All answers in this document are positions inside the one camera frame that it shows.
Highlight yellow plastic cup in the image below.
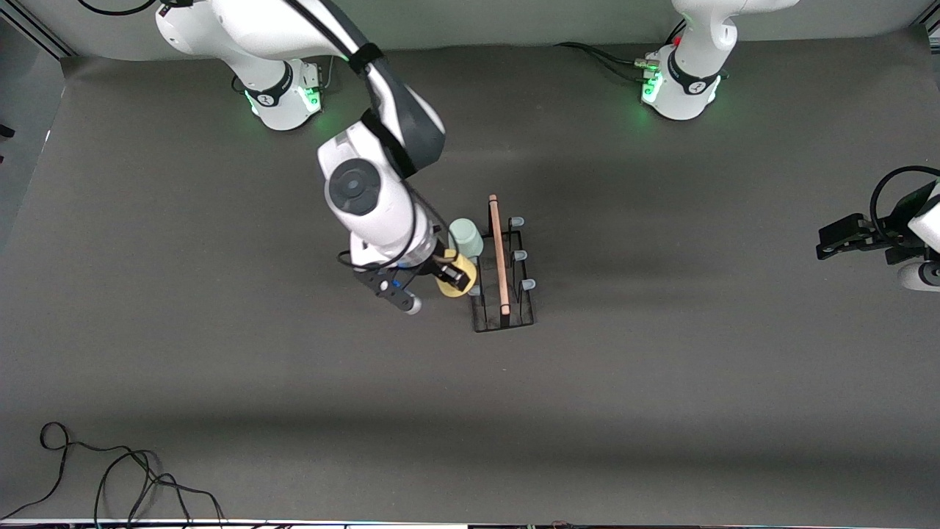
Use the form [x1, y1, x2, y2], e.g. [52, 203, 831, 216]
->
[435, 250, 479, 299]

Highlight pale green plastic cup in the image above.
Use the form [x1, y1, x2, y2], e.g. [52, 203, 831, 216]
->
[449, 217, 486, 259]

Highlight black wire cup holder rack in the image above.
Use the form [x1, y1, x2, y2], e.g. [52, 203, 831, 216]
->
[464, 194, 537, 334]

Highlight dark grey table mat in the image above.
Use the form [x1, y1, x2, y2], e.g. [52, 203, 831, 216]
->
[0, 29, 940, 524]

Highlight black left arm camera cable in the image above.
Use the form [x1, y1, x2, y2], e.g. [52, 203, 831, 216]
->
[869, 165, 940, 230]

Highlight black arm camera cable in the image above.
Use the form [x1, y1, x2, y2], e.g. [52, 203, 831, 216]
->
[77, 0, 449, 295]
[869, 165, 940, 230]

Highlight black left arm base cables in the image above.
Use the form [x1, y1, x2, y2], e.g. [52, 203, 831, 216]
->
[556, 21, 687, 83]

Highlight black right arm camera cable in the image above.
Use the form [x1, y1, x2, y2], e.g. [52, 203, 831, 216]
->
[77, 0, 449, 295]

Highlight loose black cable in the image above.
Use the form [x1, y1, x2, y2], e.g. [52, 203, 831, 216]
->
[0, 422, 227, 524]

